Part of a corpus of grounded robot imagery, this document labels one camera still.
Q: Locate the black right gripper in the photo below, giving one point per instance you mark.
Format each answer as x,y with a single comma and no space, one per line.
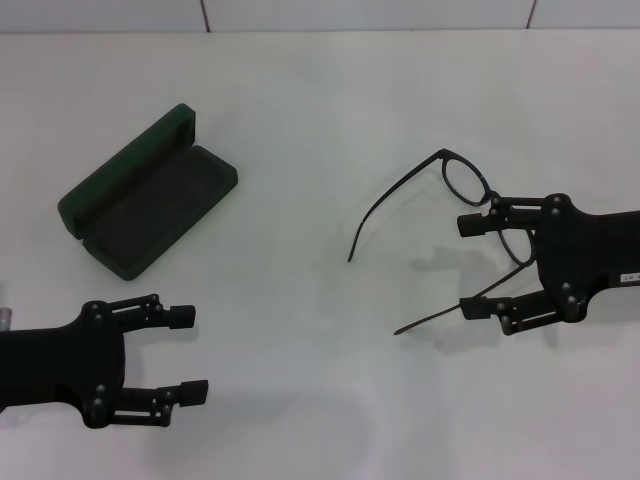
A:
580,250

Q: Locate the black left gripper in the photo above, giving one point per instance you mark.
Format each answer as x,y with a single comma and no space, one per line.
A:
60,365

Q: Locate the green glasses case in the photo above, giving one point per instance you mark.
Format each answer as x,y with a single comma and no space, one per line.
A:
150,210

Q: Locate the black glasses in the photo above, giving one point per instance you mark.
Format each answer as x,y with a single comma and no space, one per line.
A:
443,153

